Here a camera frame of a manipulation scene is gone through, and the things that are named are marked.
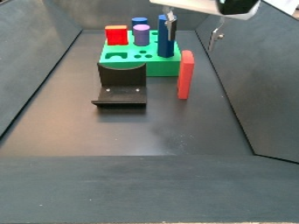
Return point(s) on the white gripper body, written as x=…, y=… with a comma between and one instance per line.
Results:
x=239, y=9

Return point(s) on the black curved holder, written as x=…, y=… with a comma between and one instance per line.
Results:
x=122, y=86

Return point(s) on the tall blue hexagonal prism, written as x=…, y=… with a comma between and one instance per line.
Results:
x=165, y=44

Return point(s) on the red two-legged block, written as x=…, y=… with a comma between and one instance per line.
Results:
x=186, y=74

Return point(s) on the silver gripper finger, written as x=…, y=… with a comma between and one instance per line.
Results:
x=217, y=34
x=170, y=22

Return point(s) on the blue cylinder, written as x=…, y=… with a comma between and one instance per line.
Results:
x=139, y=23

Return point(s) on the green shape sorter board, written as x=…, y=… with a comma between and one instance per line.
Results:
x=127, y=56

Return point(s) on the red cube block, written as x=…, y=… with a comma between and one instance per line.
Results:
x=116, y=35

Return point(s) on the purple cylinder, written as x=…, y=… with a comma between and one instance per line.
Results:
x=142, y=34

